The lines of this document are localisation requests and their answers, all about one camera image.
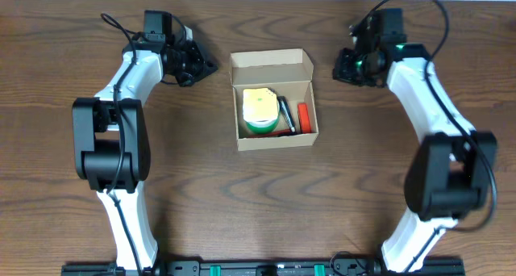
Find cardboard box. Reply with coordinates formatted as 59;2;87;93
230;48;319;151

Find red utility knife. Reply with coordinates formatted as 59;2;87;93
248;129;296;139

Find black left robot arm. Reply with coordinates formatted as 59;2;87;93
72;40;218;275

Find green tape roll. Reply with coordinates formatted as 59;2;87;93
246;119;279;134

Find black right camera cable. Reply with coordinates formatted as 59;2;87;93
350;0;499;273

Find black camera cable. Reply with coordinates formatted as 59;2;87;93
99;11;189;276
350;0;499;273

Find yellow sticky note pad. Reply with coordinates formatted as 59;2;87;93
242;88;279;122

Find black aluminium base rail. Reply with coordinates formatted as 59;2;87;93
60;257;466;276

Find black yellow correction tape dispenser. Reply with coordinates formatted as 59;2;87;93
277;96;297;134

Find red mini stapler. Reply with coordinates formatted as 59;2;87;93
298;102;311;134

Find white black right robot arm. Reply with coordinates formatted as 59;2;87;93
333;44;497;275

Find black left camera cable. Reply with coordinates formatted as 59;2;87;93
99;11;189;276

